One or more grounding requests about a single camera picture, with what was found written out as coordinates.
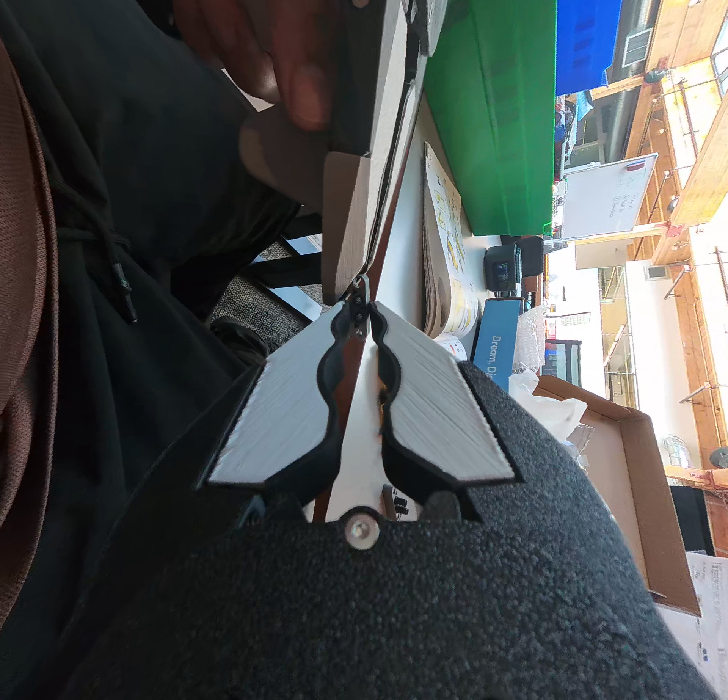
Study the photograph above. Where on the open brown cardboard box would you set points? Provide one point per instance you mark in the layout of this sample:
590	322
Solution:
654	484

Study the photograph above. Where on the open instruction booklet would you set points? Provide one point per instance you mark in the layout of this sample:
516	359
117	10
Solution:
446	245

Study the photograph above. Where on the blue cardboard box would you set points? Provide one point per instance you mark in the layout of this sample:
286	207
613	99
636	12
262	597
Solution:
497	341

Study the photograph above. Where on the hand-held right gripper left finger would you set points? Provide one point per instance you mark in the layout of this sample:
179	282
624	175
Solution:
278	421

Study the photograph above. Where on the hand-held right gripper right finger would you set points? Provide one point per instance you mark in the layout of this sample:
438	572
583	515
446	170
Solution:
443	421

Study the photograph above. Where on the green plastic bin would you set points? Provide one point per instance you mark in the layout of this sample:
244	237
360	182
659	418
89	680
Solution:
495	114

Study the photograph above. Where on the whiteboard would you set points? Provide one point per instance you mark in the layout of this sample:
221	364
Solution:
608	196

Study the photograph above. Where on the clear plastic bags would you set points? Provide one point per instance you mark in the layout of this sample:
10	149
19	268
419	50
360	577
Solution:
546	398

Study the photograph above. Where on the black office chair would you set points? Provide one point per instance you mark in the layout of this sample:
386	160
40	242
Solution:
284	267

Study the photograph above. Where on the blue plastic bin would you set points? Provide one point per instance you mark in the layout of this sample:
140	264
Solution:
588	29

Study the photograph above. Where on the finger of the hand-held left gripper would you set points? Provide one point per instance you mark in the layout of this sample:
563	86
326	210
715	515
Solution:
406	142
350	216

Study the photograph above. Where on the person's left hand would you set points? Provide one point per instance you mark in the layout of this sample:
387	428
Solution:
273	34

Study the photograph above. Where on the printed paper sheet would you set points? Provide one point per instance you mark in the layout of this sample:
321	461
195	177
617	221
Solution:
705	626

